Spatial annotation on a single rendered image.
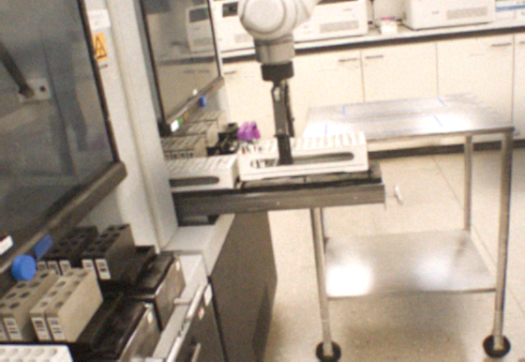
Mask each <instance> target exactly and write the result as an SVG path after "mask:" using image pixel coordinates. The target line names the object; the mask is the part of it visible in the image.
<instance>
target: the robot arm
mask: <svg viewBox="0 0 525 362"><path fill-rule="evenodd" d="M319 1H321V0H239V4H238V16H239V20H240V23H241V24H242V26H243V27H244V29H245V30H246V31H247V32H248V33H249V34H250V35H251V36H253V40H254V41H253V43H254V46H255V53H256V60H257V62H258V63H260V64H262V65H261V71H262V80H263V81H264V82H267V83H269V82H271V83H273V87H272V89H271V96H272V100H273V109H274V118H275V129H276V134H274V138H277V148H278V155H279V162H280V165H288V164H293V153H292V145H291V138H295V136H294V127H293V122H295V117H293V114H292V107H291V102H290V87H289V86H288V81H287V80H289V79H292V78H293V77H294V76H295V73H294V64H293V60H292V59H294V58H295V55H294V52H293V47H294V45H293V30H294V29H295V28H296V27H298V26H299V25H300V24H301V23H303V22H304V21H306V20H307V19H310V18H312V13H313V10H314V8H315V7H316V5H317V4H318V3H319ZM280 130H281V131H280Z"/></svg>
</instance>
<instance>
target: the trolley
mask: <svg viewBox="0 0 525 362"><path fill-rule="evenodd" d="M360 131H363V132H364V133H365V137H366V141H367V144H372V143H392V142H403V141H413V140H425V139H445V138H456V137H465V190H464V217H463V229H452V230H436V231H419V232H413V233H402V234H370V235H354V236H337V237H329V236H328V227H327V217H326V208H325V207H319V208H320V218H321V226H322V235H321V227H320V219H319V209H318V208H309V212H310V220H311V229H312V236H313V245H314V253H315V262H316V279H317V287H318V296H319V303H320V312H321V320H322V334H323V342H321V343H319V344H318V345H317V347H316V356H317V358H318V359H319V360H321V361H322V362H337V361H338V360H339V359H340V357H341V349H340V346H339V345H338V344H337V343H336V342H334V341H332V336H331V332H330V323H329V315H328V306H327V301H338V300H365V299H379V298H393V297H420V296H429V295H448V294H473V293H496V296H495V300H494V321H493V328H491V335H489V336H487V337H486V338H485V339H484V340H483V342H482V347H483V349H484V352H485V354H486V355H487V356H490V357H495V358H498V357H502V356H505V355H507V354H508V353H509V352H510V350H511V344H510V342H509V340H508V338H507V337H506V336H505V335H504V334H503V309H504V306H505V285H506V266H507V251H508V245H509V224H510V203H511V183H512V162H513V141H514V136H518V135H519V134H520V131H519V130H518V129H516V128H515V127H514V126H513V124H511V123H510V122H508V121H507V120H506V119H504V118H503V117H502V116H501V115H500V114H498V113H497V112H495V111H494V110H492V109H491V108H490V107H488V106H487V104H486V103H485V102H483V101H482V100H481V99H479V98H478V97H476V96H475V95H473V94H472V93H466V94H457V95H439V96H430V97H421V98H404V99H395V100H376V101H367V102H357V103H349V104H339V105H330V106H321V107H311V108H308V111H307V120H306V124H305V129H304V134H303V137H310V136H321V135H330V134H340V133H350V132H360ZM496 133H502V167H501V193H500V219H499V240H498V245H497V270H496V282H495V280H494V279H493V277H492V276H491V275H490V271H489V270H488V267H487V265H486V264H485V262H484V261H483V259H482V256H481V254H480V252H479V251H478V249H477V247H476V245H475V244H474V243H473V239H472V181H473V136H476V135H487V134H496ZM322 243H323V245H322ZM323 253H324V261H325V264H324V262H323ZM323 265H324V271H323Z"/></svg>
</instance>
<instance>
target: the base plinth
mask: <svg viewBox="0 0 525 362"><path fill-rule="evenodd" d="M502 142H503V141H491V142H480V143H472V151H473V152H479V151H489V150H500V149H502ZM520 147H525V138H524V139H515V140H514V141H513V148H520ZM456 152H465V143H460V144H449V145H448V144H438V145H429V146H417V147H408V148H397V149H385V150H375V151H367V160H370V159H380V158H402V157H412V156H424V155H435V154H446V153H456Z"/></svg>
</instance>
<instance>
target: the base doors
mask: <svg viewBox="0 0 525 362"><path fill-rule="evenodd" d="M520 40H521V41H525V34H523V35H507V36H500V37H493V38H471V39H463V40H455V41H453V40H448V41H440V42H437V53H436V42H433V43H426V44H419V43H418V44H411V45H403V46H396V47H388V48H372V49H365V50H361V54H360V50H359V51H351V52H343V53H327V54H322V53H318V54H311V55H302V56H295V58H294V59H292V60H293V64H294V73H295V76H294V77H293V78H292V79H290V84H289V80H287V81H288V86H289V87H290V88H291V92H290V102H291V107H292V113H293V116H292V117H295V122H294V124H293V127H294V128H295V132H294V136H296V138H301V137H303V134H304V129H305V124H306V120H307V115H308V108H311V107H321V106H330V105H339V104H349V103H357V102H367V101H376V100H395V99H404V98H421V97H430V96H439V95H457V94H466V93H472V94H473V95H475V96H476V97H478V98H479V99H481V100H482V101H483V102H485V103H486V104H487V106H488V107H490V108H491V109H492V110H494V111H495V112H497V113H498V114H500V115H501V116H502V117H503V118H504V119H506V120H507V121H508V122H510V123H511V124H513V126H514V127H515V128H516V129H518V130H519V131H520V134H519V135H518V136H514V140H515V139H524V138H525V43H519V41H520ZM507 42H508V43H512V45H506V46H492V44H493V43H494V44H496V45H498V44H506V43H507ZM469 53H475V54H478V53H486V56H478V55H477V56H469V57H467V54H469ZM380 54H381V55H383V57H376V58H368V59H366V57H367V56H375V55H380ZM354 58H357V60H353V61H345V62H338V60H339V59H341V60H346V59H354ZM361 59H362V68H361ZM365 64H367V67H365ZM261 65H262V64H260V63H258V62H257V61H256V62H248V63H241V64H232V65H225V66H223V69H224V73H225V72H233V71H236V73H232V74H224V82H225V87H226V93H227V100H228V105H229V111H230V117H231V123H236V122H237V125H238V127H241V126H242V125H243V123H244V122H248V124H250V122H251V121H256V125H257V129H258V130H259V132H260V136H261V138H260V140H261V141H271V140H276V139H277V138H274V134H276V129H275V118H274V109H273V100H272V96H271V89H272V87H273V83H271V82H269V83H267V82H264V81H263V78H262V71H261ZM356 66H358V69H356V68H355V67H356ZM323 68H333V70H329V71H323V72H319V71H318V69H323ZM362 74H363V82H362ZM242 76H257V78H253V79H242ZM363 87H364V96H363ZM291 96H292V99H291ZM502 140H503V134H502V133H496V134H487V135H476V136H472V142H473V143H480V142H491V141H502ZM460 143H465V137H456V138H445V139H425V140H413V141H403V142H392V143H372V144H369V145H368V151H375V150H385V149H397V148H408V147H417V146H429V145H438V144H448V145H449V144H460Z"/></svg>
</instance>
